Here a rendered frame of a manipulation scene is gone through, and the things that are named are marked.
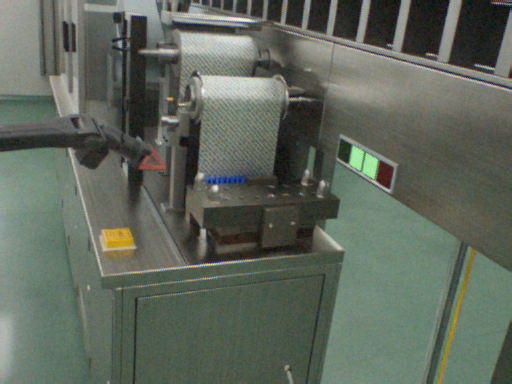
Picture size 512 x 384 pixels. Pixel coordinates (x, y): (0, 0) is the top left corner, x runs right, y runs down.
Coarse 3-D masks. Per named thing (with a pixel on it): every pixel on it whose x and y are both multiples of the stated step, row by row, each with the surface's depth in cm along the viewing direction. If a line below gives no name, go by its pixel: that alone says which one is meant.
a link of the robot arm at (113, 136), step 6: (102, 126) 135; (108, 126) 135; (108, 132) 135; (114, 132) 136; (120, 132) 137; (108, 138) 135; (114, 138) 135; (120, 138) 137; (108, 144) 136; (114, 144) 136; (102, 150) 138
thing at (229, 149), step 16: (208, 128) 147; (224, 128) 149; (240, 128) 151; (256, 128) 152; (272, 128) 154; (208, 144) 149; (224, 144) 151; (240, 144) 152; (256, 144) 154; (272, 144) 156; (208, 160) 150; (224, 160) 152; (240, 160) 154; (256, 160) 156; (272, 160) 158; (208, 176) 152; (224, 176) 154; (240, 176) 156
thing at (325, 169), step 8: (320, 152) 182; (320, 160) 183; (328, 160) 182; (320, 168) 183; (328, 168) 184; (312, 176) 188; (320, 176) 184; (328, 176) 185; (320, 224) 192; (504, 344) 114; (504, 352) 114; (504, 360) 114; (496, 368) 116; (504, 368) 114; (496, 376) 117; (504, 376) 115
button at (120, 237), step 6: (120, 228) 141; (126, 228) 141; (102, 234) 138; (108, 234) 137; (114, 234) 137; (120, 234) 138; (126, 234) 138; (108, 240) 134; (114, 240) 134; (120, 240) 135; (126, 240) 136; (132, 240) 136; (108, 246) 134; (114, 246) 135; (120, 246) 136; (126, 246) 136
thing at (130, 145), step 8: (128, 136) 139; (120, 144) 137; (128, 144) 138; (136, 144) 139; (144, 144) 139; (120, 152) 138; (128, 152) 138; (136, 152) 139; (144, 152) 137; (128, 160) 142; (136, 160) 137; (136, 168) 138
